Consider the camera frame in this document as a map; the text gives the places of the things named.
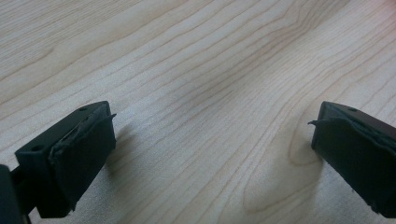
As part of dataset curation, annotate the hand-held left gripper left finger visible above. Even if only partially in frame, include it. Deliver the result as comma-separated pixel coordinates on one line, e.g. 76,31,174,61
14,100,118,219

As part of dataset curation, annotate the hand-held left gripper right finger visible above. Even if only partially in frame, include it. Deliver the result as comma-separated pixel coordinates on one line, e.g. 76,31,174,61
307,101,396,219

